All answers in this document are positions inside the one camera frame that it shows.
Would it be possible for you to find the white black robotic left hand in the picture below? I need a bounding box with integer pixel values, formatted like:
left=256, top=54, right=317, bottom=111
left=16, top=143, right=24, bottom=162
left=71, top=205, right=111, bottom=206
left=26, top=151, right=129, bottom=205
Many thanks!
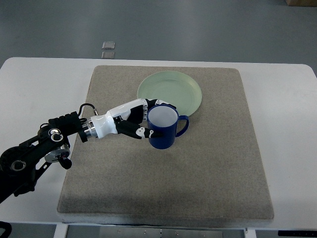
left=83, top=99, right=176, bottom=139

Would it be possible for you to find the blue enamel mug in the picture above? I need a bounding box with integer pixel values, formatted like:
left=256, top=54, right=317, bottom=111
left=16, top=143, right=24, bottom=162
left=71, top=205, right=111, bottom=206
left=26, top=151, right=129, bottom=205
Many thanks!
left=147, top=104, right=189, bottom=149

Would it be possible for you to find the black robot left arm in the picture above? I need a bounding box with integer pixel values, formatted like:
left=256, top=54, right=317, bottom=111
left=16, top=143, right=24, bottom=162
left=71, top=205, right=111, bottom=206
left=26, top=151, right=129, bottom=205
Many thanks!
left=0, top=103, right=98, bottom=202

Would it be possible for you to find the light green plate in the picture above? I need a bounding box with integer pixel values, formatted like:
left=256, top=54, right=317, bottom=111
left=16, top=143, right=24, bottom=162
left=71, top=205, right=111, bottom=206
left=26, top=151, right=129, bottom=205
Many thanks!
left=137, top=71, right=202, bottom=116

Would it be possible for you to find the lower floor outlet cover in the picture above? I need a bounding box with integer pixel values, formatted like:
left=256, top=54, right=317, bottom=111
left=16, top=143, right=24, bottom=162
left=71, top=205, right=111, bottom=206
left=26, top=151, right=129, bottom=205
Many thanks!
left=102, top=51, right=115, bottom=59

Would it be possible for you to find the floor outlet cover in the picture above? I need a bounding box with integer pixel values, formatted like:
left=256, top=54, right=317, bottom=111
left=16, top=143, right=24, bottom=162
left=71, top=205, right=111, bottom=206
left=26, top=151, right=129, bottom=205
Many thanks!
left=102, top=41, right=115, bottom=50
left=102, top=51, right=115, bottom=59

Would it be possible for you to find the upper floor outlet cover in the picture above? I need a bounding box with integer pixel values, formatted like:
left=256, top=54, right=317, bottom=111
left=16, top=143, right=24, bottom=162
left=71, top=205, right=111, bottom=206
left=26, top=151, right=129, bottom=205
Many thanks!
left=102, top=41, right=115, bottom=50

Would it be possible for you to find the beige square mat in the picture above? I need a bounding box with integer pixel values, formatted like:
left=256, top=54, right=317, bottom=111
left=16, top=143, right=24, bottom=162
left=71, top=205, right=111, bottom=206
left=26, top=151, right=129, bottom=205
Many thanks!
left=57, top=67, right=274, bottom=226

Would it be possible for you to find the cardboard box corner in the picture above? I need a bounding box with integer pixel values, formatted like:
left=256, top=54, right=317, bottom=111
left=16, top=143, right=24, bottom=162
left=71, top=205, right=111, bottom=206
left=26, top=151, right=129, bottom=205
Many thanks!
left=285, top=0, right=317, bottom=7

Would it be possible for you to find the black table control panel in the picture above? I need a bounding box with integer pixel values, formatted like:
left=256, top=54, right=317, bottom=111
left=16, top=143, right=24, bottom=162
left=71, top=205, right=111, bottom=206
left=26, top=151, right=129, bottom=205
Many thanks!
left=278, top=230, right=317, bottom=238

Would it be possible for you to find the metal table frame bar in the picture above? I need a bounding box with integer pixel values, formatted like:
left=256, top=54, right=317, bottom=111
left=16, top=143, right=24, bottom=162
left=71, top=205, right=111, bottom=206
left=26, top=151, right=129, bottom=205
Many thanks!
left=66, top=225, right=245, bottom=238

